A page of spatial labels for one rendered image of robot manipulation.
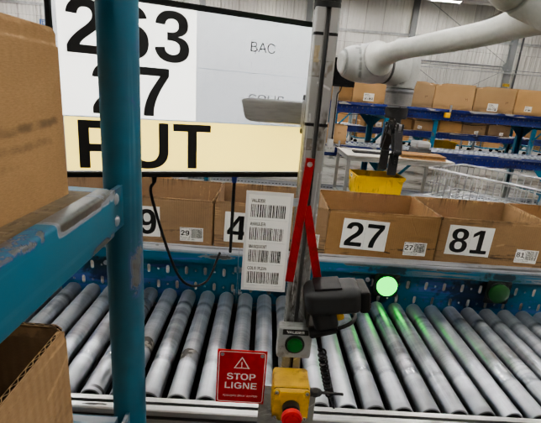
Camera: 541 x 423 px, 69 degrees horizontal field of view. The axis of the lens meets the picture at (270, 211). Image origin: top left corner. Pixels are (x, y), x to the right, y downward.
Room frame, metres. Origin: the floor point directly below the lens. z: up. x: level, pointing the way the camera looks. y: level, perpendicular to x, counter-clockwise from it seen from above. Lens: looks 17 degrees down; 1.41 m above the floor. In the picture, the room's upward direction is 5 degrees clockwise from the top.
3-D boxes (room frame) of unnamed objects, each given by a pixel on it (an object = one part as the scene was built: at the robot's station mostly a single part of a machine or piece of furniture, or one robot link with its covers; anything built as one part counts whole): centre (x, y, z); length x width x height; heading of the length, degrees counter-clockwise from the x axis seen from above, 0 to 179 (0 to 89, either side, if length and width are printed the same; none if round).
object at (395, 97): (1.38, -0.40, 1.43); 0.09 x 0.09 x 0.06
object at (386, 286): (1.23, -0.42, 0.81); 0.07 x 0.01 x 0.07; 92
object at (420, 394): (0.99, -0.40, 0.72); 0.52 x 0.05 x 0.05; 2
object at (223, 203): (1.43, 0.00, 0.97); 0.39 x 0.29 x 0.17; 92
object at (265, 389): (0.68, 0.00, 0.85); 0.16 x 0.01 x 0.13; 92
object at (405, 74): (1.38, -0.38, 1.54); 0.13 x 0.11 x 0.16; 113
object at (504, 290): (1.24, -0.81, 0.81); 0.07 x 0.01 x 0.07; 92
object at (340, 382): (0.98, -0.21, 0.72); 0.52 x 0.05 x 0.05; 2
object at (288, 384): (0.65, -0.10, 0.84); 0.15 x 0.09 x 0.07; 92
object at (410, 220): (1.45, -0.39, 0.96); 0.39 x 0.29 x 0.17; 92
